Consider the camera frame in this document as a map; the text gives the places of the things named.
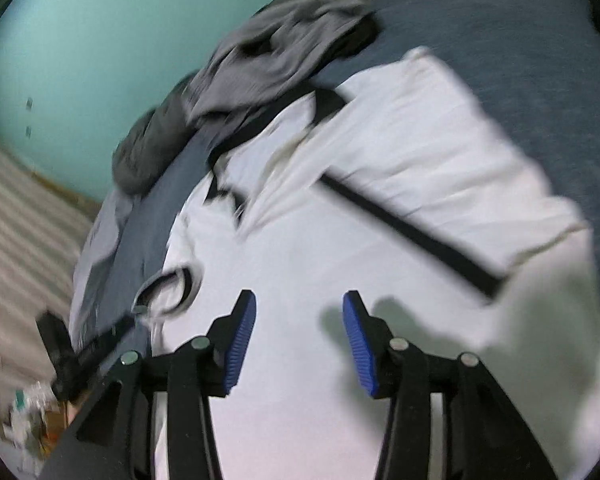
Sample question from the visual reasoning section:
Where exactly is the light grey blanket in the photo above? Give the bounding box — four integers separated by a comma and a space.
70, 192, 136, 356

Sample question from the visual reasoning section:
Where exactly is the white polo shirt black trim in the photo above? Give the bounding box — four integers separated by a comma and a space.
135, 46, 600, 480

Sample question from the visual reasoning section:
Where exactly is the dark grey rolled duvet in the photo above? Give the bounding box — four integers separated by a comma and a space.
111, 0, 481, 196

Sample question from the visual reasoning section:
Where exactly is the floor clutter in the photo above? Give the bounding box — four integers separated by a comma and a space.
0, 380, 71, 461

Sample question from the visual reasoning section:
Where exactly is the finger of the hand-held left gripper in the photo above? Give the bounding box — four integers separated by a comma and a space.
75, 312, 143, 381

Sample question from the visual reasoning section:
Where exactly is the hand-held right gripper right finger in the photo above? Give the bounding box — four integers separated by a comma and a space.
342, 290, 561, 480

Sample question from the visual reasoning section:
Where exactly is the yellow wooden strip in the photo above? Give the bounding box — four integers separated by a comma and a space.
30, 170, 98, 211

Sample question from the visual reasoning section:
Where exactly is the grey knit garment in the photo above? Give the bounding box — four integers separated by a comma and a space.
185, 0, 373, 128

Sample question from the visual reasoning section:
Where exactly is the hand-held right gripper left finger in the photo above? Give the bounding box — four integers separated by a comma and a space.
42, 289, 257, 480

